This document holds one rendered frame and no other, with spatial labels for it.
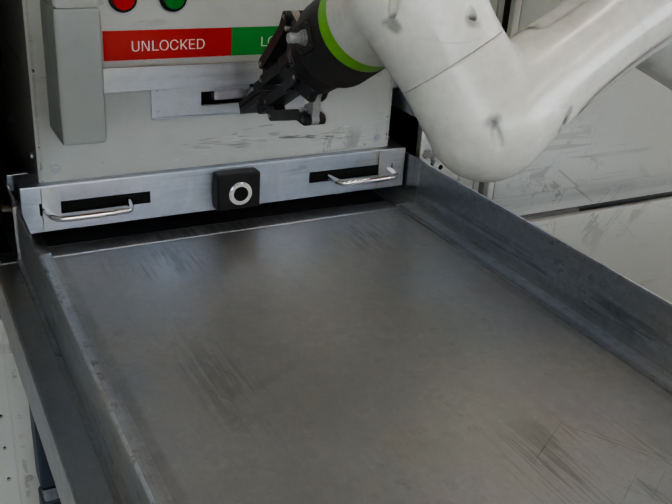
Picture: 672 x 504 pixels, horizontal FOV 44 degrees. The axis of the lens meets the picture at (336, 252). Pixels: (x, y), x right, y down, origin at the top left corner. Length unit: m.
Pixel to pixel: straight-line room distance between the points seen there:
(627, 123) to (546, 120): 0.72
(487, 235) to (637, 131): 0.44
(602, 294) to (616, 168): 0.52
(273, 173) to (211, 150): 0.09
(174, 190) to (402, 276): 0.32
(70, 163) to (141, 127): 0.10
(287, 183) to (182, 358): 0.40
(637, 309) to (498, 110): 0.33
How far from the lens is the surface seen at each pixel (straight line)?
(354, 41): 0.76
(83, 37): 0.92
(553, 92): 0.74
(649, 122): 1.48
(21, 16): 1.04
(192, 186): 1.11
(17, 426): 1.17
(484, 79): 0.70
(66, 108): 0.94
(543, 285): 1.04
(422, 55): 0.70
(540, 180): 1.36
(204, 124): 1.11
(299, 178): 1.17
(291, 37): 0.81
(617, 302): 0.96
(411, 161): 1.24
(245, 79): 1.07
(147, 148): 1.09
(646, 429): 0.83
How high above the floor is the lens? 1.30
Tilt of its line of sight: 25 degrees down
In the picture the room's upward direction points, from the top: 4 degrees clockwise
